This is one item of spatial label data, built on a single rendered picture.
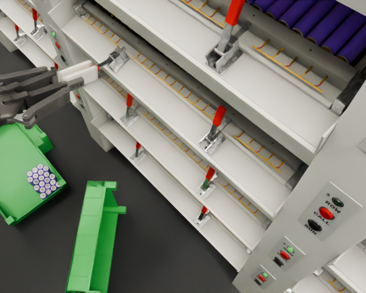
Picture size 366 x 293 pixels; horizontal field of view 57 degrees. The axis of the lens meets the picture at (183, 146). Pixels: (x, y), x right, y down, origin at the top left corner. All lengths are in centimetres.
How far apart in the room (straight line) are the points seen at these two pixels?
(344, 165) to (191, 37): 25
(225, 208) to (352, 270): 29
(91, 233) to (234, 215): 37
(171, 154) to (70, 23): 37
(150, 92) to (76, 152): 66
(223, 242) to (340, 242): 49
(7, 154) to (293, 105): 102
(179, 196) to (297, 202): 54
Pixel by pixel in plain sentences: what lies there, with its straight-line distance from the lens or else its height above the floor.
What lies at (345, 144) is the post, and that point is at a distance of 35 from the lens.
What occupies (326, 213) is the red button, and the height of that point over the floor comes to 66.
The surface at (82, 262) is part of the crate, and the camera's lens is 90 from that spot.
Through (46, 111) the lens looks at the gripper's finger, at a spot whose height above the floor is 59.
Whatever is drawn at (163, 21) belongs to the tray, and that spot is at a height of 74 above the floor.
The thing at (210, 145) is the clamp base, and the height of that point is 56.
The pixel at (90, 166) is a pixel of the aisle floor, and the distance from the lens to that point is 123.
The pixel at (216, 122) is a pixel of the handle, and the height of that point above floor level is 60.
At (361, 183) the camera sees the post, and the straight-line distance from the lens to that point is 38.
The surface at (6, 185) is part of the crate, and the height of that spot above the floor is 5.
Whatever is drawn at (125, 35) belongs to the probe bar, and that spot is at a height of 58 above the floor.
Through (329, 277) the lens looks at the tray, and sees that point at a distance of 74.
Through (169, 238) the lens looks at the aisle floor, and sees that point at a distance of 109.
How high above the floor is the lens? 104
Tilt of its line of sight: 58 degrees down
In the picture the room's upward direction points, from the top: straight up
